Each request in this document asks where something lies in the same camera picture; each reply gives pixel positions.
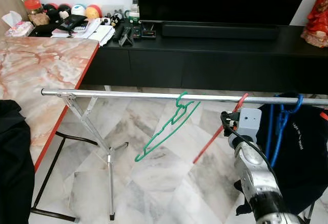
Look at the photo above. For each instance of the jar with red lid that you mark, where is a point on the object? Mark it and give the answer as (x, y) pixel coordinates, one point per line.
(35, 11)

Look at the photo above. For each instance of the navy shirt white lettering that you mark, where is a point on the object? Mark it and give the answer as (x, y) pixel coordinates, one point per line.
(307, 172)

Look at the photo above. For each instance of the black shirt green print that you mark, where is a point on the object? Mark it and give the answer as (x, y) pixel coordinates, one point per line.
(15, 172)

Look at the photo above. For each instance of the black folding table leg frame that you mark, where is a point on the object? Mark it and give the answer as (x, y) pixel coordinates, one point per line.
(54, 215)

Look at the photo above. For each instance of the orange yellow round figurine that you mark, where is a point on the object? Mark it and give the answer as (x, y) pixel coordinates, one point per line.
(93, 13)

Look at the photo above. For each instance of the silver metal clothes rack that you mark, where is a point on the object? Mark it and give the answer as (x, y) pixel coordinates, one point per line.
(128, 95)

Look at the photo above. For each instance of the white blue round figurine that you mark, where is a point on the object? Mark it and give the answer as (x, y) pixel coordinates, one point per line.
(78, 9)

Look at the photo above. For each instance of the black soundbar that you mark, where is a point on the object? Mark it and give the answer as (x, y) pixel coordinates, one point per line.
(220, 31)

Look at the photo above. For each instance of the black white round figurine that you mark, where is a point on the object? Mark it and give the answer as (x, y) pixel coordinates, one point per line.
(64, 12)

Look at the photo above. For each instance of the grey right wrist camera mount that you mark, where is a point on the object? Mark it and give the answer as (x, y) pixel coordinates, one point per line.
(250, 124)

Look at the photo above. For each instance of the pink tissue pack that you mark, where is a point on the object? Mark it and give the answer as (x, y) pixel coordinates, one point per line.
(20, 29)

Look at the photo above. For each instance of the green plastic hanger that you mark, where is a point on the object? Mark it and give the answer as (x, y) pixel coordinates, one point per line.
(154, 144)

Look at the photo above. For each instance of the black remote control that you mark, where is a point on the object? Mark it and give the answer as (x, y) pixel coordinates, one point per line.
(125, 37)

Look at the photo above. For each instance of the blue plastic hanger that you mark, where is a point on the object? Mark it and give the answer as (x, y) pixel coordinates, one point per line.
(282, 122)

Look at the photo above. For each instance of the white paper stack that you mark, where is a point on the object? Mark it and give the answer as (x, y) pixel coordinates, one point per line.
(101, 32)

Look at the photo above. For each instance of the clear plastic bottle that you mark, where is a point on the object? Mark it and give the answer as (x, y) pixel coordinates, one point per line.
(134, 9)

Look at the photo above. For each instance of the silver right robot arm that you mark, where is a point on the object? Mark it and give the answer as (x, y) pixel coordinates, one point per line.
(256, 183)

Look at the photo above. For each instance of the red plastic hanger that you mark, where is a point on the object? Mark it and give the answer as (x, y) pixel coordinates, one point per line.
(207, 146)

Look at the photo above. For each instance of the black red round figurine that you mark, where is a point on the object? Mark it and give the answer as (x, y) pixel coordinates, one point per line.
(49, 13)

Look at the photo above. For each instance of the marble table with red edge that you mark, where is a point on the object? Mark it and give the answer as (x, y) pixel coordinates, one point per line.
(46, 70)

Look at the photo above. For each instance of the red laughing Buddha statue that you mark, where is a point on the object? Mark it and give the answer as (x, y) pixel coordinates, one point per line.
(318, 19)

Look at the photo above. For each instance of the small black white figurine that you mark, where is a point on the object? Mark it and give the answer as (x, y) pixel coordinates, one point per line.
(114, 19)

